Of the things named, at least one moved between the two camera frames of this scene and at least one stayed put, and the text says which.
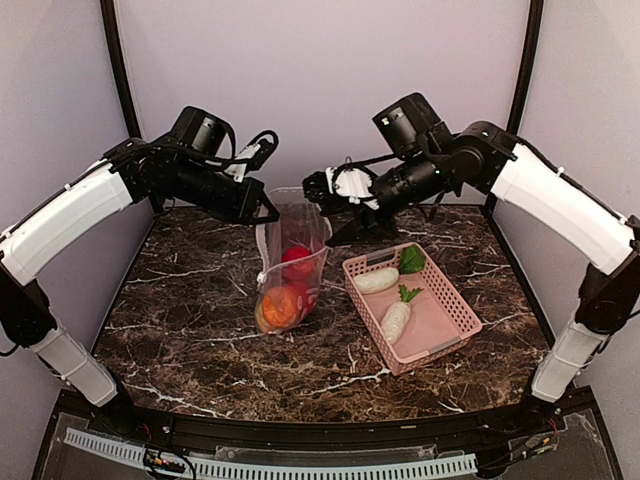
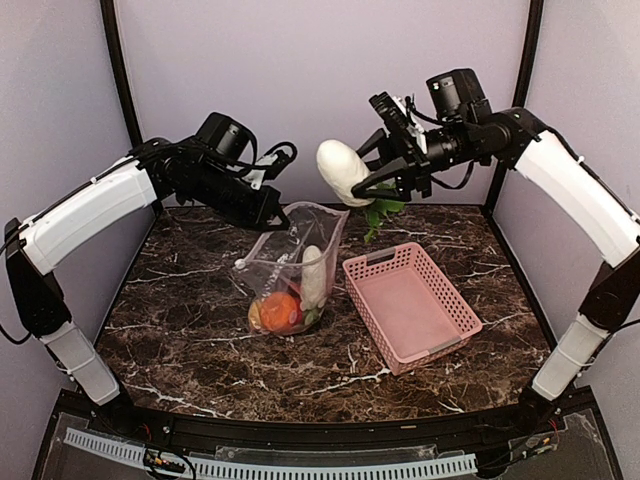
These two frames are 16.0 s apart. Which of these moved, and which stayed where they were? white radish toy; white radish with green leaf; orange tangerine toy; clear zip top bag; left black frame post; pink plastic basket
Moved: clear zip top bag; white radish toy; white radish with green leaf
Stayed: orange tangerine toy; left black frame post; pink plastic basket
